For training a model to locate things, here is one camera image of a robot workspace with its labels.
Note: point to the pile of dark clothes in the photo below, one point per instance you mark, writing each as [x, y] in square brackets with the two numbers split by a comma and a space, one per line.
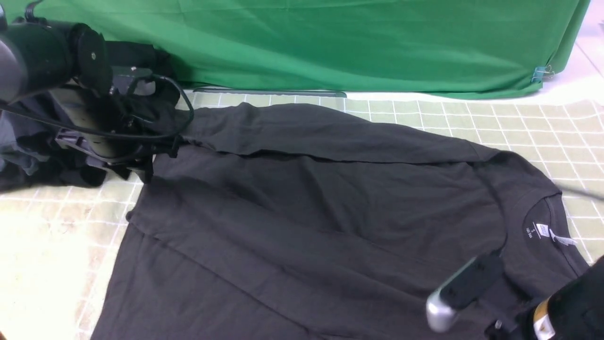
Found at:
[31, 157]

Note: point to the gray long-sleeve top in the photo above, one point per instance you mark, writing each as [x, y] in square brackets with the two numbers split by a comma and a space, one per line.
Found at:
[299, 222]

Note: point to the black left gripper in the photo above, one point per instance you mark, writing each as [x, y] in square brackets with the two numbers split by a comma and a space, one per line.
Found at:
[119, 133]

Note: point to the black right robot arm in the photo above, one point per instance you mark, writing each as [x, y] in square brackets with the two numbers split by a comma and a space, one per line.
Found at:
[576, 311]

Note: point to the green backdrop cloth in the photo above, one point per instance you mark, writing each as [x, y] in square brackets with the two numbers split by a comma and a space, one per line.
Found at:
[462, 49]

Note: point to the blue binder clip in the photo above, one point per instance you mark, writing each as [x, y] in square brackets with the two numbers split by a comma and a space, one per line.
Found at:
[542, 73]

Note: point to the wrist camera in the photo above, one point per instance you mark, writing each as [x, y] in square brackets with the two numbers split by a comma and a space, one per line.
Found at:
[134, 80]
[462, 289]

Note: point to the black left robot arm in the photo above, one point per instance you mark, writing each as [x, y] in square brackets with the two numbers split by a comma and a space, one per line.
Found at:
[38, 56]

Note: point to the gray metal strip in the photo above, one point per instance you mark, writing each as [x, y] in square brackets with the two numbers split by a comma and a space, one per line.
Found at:
[317, 93]

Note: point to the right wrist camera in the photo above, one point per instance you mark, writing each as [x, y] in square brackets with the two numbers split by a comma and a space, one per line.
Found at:
[462, 289]

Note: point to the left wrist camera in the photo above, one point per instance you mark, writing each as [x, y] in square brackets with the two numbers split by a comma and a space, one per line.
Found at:
[134, 80]

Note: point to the light green checkered tablecloth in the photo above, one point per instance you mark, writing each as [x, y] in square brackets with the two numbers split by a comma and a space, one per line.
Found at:
[58, 244]

